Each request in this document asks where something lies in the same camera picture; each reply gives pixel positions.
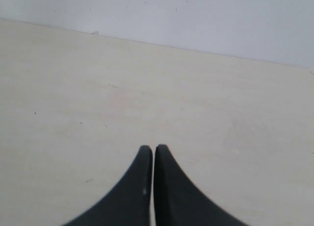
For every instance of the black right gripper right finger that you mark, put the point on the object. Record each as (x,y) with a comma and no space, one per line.
(178,202)

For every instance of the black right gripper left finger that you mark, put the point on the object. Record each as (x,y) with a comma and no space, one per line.
(128,202)

